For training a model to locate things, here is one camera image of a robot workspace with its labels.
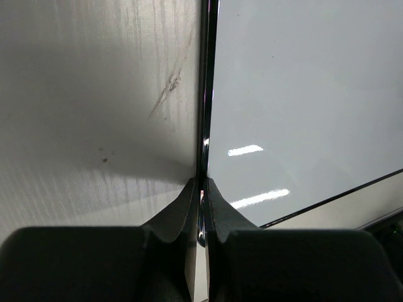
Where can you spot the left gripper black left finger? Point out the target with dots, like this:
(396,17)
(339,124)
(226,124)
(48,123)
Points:
(151,262)

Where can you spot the white whiteboard with black rim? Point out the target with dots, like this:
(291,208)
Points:
(301,110)

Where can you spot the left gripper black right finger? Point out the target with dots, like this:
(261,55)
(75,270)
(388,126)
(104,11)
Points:
(246,263)

